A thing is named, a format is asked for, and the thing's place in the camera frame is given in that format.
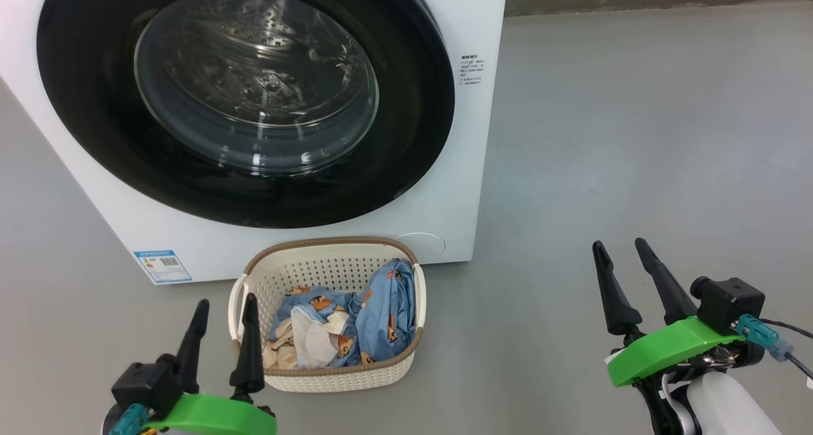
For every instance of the round white drain filter cover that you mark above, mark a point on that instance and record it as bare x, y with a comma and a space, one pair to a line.
422, 243

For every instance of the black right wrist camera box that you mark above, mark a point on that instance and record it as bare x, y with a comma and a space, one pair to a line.
730, 301

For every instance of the blue bear print clothes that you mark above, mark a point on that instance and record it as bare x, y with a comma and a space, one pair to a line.
381, 314

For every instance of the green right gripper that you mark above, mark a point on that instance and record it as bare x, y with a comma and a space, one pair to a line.
667, 349

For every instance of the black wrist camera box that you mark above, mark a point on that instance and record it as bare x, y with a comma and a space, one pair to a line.
730, 301
146, 384

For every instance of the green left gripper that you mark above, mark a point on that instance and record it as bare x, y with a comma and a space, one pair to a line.
216, 417

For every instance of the black round glass washer door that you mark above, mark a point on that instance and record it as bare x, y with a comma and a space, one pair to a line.
95, 105

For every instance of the small printed text label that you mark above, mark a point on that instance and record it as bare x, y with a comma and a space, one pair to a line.
471, 70

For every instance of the blue energy label sticker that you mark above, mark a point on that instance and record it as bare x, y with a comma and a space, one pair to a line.
162, 267

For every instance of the cream perforated laundry basket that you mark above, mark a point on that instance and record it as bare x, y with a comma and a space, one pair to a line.
330, 371

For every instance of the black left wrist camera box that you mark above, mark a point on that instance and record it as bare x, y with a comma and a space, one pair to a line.
146, 384

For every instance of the white front-load washing machine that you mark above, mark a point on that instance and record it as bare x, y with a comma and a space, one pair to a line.
444, 136

